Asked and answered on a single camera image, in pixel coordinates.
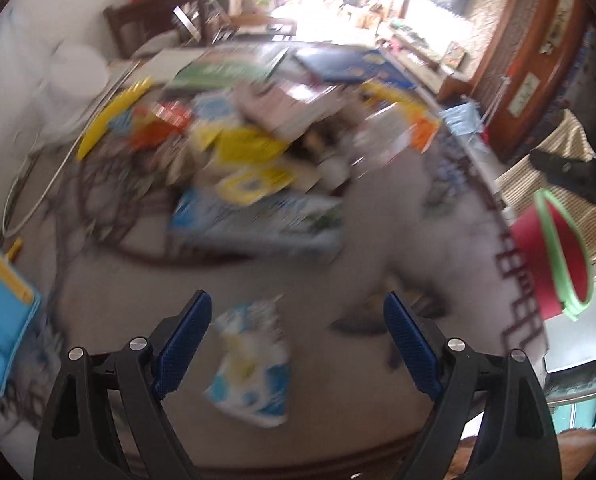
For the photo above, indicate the wooden sofa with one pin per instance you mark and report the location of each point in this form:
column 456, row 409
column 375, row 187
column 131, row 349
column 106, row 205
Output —
column 253, row 19

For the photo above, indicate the orange snack bag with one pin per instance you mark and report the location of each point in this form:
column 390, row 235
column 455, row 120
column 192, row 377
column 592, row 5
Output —
column 152, row 125

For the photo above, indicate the blue toy box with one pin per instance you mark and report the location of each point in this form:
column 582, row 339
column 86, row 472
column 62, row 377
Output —
column 3, row 304

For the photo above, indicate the yellow juice carton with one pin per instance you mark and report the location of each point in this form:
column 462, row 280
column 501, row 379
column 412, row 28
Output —
column 414, row 111

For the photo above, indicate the wooden TV cabinet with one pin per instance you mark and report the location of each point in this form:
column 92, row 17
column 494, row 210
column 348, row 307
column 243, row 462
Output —
column 436, row 77

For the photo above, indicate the yellow medicine box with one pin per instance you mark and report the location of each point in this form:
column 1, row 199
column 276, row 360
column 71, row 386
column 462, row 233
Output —
column 247, row 164

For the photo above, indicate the dark wooden chair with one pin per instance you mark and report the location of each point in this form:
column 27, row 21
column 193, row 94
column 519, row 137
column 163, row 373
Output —
column 133, row 24

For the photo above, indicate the yellow plastic ruler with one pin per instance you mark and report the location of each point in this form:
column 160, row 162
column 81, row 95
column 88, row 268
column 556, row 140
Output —
column 117, row 105

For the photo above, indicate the blue plastic bag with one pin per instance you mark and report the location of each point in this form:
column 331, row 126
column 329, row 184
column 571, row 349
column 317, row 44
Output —
column 463, row 119

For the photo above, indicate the blue white toothpaste box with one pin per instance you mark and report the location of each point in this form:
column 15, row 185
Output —
column 286, row 224

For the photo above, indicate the clear plastic bottle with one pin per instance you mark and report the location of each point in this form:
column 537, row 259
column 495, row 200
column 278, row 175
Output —
column 380, row 139

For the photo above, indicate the red green trash bin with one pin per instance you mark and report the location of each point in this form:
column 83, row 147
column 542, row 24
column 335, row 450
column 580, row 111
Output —
column 556, row 256

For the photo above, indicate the white blue milk carton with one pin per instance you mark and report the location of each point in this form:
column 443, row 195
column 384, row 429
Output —
column 216, row 106

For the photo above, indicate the blue book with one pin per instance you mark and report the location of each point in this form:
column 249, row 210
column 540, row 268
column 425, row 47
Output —
column 352, row 65

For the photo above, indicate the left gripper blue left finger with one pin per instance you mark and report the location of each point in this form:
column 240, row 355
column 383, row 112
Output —
column 175, row 342

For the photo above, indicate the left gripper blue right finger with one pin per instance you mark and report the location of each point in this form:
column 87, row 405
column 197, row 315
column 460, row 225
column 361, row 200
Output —
column 421, row 360

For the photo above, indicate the blue white snack wrapper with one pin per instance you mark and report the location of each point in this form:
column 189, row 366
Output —
column 252, row 380

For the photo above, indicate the white desk lamp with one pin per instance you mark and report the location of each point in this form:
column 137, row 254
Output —
column 64, row 79

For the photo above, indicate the pink Pocky box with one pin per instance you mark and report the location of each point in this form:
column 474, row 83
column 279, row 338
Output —
column 286, row 109

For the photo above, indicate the green textbook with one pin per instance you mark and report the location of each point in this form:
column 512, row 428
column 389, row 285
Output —
column 230, row 64

